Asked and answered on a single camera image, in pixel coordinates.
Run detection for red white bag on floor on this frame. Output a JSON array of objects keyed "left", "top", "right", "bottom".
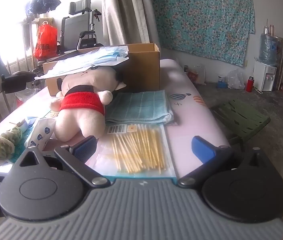
[{"left": 187, "top": 64, "right": 206, "bottom": 85}]

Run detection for face masks plastic pack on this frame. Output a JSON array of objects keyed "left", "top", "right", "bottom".
[{"left": 34, "top": 45, "right": 129, "bottom": 80}]

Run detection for clear plastic bag on floor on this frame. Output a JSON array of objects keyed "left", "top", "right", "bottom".
[{"left": 227, "top": 69, "right": 245, "bottom": 90}]

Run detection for green white fabric scrunchie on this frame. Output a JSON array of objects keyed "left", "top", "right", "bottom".
[{"left": 0, "top": 126, "right": 23, "bottom": 166}]

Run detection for green folding stool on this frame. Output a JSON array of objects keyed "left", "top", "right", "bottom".
[{"left": 210, "top": 99, "right": 270, "bottom": 152}]

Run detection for blue water jug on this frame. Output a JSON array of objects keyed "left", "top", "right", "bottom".
[{"left": 258, "top": 34, "right": 278, "bottom": 66}]

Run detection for cotton swabs plastic bag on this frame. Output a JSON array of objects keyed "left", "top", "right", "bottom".
[{"left": 86, "top": 124, "right": 177, "bottom": 181}]

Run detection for plush doll red shirt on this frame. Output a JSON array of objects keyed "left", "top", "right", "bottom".
[{"left": 50, "top": 66, "right": 126, "bottom": 142}]

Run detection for beige curtain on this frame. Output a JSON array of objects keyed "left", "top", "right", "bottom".
[{"left": 101, "top": 0, "right": 159, "bottom": 46}]

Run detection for teal floral wall cloth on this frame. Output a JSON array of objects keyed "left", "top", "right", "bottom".
[{"left": 153, "top": 0, "right": 255, "bottom": 67}]

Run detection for blue white bandage box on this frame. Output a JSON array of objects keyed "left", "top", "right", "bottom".
[{"left": 24, "top": 118, "right": 56, "bottom": 151}]

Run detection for grey folded wheelchair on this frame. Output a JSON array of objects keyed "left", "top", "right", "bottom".
[{"left": 60, "top": 0, "right": 103, "bottom": 54}]

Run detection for brown cardboard box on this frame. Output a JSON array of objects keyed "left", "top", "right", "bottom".
[{"left": 43, "top": 43, "right": 160, "bottom": 96}]

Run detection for red plastic bag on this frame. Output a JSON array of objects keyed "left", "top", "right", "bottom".
[{"left": 33, "top": 21, "right": 58, "bottom": 61}]

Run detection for white water dispenser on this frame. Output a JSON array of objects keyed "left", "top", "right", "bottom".
[{"left": 253, "top": 61, "right": 277, "bottom": 92}]

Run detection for red thermos bottle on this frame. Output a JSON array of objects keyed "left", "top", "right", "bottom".
[{"left": 246, "top": 76, "right": 254, "bottom": 93}]

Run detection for light blue checked towel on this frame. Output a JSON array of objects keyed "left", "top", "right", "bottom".
[{"left": 105, "top": 90, "right": 174, "bottom": 125}]

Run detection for dark blue hanging garment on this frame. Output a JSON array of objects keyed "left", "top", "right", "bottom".
[{"left": 26, "top": 0, "right": 61, "bottom": 16}]

